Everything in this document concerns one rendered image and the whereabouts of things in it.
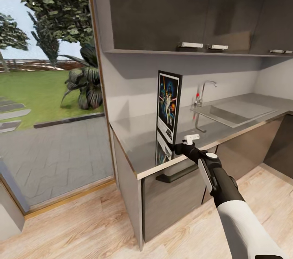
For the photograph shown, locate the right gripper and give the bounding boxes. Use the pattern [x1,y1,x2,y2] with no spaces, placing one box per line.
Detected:
[167,142,196,159]

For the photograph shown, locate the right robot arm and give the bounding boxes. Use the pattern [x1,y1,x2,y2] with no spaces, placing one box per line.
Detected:
[167,134,288,259]

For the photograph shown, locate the poster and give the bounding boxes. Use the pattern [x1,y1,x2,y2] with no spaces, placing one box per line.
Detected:
[156,71,183,145]

